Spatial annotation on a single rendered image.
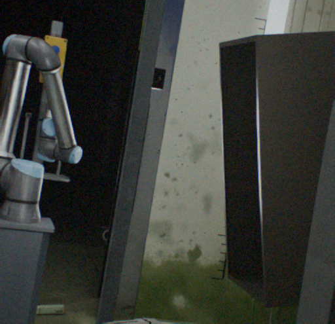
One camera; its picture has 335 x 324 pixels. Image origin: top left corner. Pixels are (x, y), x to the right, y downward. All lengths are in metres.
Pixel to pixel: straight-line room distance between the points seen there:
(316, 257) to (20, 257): 2.10
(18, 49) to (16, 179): 0.61
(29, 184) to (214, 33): 1.49
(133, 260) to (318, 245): 2.84
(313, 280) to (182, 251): 2.83
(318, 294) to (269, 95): 1.82
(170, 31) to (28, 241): 1.52
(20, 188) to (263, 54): 1.25
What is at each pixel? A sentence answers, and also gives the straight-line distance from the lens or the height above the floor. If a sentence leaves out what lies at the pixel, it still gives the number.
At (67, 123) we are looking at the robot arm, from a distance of 4.18.
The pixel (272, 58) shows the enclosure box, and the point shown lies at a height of 1.55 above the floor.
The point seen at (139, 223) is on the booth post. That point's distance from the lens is 4.75.
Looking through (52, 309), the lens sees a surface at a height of 0.03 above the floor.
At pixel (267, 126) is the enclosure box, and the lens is 3.72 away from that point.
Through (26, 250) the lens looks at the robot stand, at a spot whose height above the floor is 0.53.
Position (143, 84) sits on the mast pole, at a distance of 2.72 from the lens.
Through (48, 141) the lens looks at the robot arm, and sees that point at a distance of 4.34.
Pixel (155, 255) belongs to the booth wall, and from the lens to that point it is 4.80.
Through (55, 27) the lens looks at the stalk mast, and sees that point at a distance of 4.84.
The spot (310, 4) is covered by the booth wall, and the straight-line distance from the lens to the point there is 4.97.
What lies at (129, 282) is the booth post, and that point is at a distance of 4.81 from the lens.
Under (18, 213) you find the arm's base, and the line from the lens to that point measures 3.92.
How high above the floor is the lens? 1.25
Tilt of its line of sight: 3 degrees down
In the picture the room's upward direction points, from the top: 9 degrees clockwise
